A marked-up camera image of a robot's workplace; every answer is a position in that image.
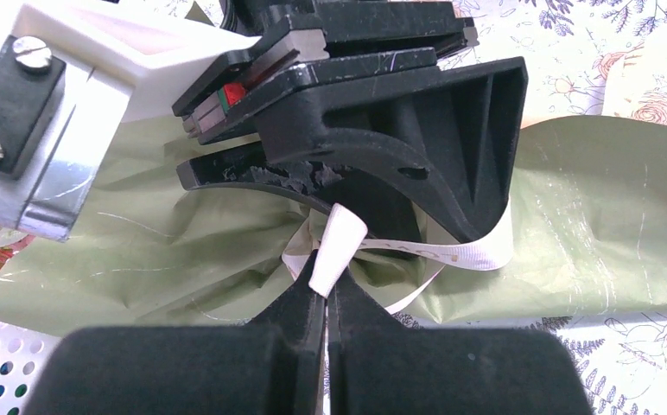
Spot green and orange wrapping paper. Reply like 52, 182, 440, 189
0, 0, 667, 338

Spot floral patterned table mat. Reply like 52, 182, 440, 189
0, 0, 667, 415

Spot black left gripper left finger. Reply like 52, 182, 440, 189
24, 257, 325, 414

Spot cream ribbon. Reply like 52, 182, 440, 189
281, 203, 514, 314

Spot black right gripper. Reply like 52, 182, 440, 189
172, 1, 527, 242

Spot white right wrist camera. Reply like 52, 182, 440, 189
0, 1, 255, 240

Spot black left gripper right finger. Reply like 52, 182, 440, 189
327, 273, 592, 414

